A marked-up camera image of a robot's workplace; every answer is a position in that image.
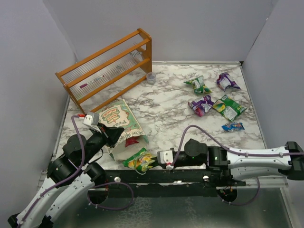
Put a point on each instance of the orange wooden rack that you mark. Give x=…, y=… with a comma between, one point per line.
x=104, y=62

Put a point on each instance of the green chips packet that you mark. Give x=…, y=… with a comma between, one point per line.
x=228, y=108

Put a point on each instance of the purple snack packet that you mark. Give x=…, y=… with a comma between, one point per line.
x=225, y=81
x=201, y=105

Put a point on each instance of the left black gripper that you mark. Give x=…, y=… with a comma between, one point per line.
x=112, y=134

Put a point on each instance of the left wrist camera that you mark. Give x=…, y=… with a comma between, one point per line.
x=90, y=120

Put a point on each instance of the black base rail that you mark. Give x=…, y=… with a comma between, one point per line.
x=158, y=183

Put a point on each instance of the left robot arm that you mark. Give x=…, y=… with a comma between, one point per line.
x=68, y=177

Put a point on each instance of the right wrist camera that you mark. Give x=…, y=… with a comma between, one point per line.
x=165, y=158

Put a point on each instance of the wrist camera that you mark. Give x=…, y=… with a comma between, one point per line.
x=90, y=120
x=165, y=158

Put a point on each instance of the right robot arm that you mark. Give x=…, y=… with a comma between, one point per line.
x=238, y=164

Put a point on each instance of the small clear plastic cup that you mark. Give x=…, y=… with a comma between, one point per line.
x=151, y=78

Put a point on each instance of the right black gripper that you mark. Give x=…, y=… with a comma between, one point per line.
x=156, y=162

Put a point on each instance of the grey clip on rack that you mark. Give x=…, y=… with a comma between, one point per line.
x=135, y=53

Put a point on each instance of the red snack packet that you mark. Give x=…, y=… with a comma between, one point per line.
x=130, y=141

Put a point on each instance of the blue candy packet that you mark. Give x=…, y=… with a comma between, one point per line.
x=232, y=127

